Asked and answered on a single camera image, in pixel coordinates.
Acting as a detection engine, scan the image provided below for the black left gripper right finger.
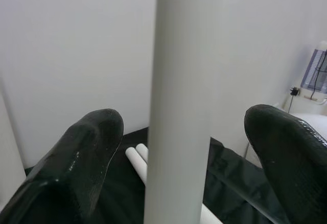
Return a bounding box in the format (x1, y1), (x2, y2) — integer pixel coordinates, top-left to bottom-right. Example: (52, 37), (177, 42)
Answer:
(244, 104), (327, 224)

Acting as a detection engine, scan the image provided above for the white grid-front appliance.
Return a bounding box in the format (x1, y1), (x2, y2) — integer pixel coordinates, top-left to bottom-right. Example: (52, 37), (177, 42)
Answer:
(300, 40), (327, 92)

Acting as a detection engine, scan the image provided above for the black table cloth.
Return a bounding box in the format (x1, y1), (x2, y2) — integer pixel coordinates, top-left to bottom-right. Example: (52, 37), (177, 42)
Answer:
(24, 126), (291, 224)

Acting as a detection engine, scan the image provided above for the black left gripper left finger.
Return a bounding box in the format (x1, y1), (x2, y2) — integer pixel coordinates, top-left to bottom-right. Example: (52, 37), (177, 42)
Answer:
(0, 108), (125, 224)

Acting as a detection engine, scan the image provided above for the black appliance power cable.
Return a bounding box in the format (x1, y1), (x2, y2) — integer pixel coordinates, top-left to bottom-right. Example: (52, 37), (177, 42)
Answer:
(288, 49), (327, 114)

